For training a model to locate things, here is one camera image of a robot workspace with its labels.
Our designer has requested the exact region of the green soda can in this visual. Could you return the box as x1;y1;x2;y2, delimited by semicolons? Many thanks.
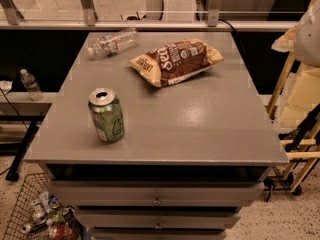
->
88;88;124;143

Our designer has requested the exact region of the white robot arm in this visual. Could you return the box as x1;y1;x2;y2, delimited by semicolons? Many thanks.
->
271;0;320;67

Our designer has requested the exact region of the clear water bottle standing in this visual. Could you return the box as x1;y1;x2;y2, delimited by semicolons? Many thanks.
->
20;69;43;101

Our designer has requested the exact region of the brown chip bag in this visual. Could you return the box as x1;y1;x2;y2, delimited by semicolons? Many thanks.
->
129;38;223;88

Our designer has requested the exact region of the wire basket with trash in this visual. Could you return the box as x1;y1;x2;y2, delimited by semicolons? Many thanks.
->
2;173;81;240

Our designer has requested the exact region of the black cable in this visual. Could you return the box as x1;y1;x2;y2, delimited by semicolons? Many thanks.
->
218;18;251;72

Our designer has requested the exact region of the clear plastic bottle lying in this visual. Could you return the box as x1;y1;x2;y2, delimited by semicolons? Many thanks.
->
87;28;138;58

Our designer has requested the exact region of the yellow wheeled cart frame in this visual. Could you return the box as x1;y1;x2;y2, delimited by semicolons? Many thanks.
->
263;0;320;202

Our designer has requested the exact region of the grey side bench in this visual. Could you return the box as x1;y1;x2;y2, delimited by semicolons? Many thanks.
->
0;92;57;182

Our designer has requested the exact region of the grey drawer cabinet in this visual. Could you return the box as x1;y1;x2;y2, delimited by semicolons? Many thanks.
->
26;32;288;240

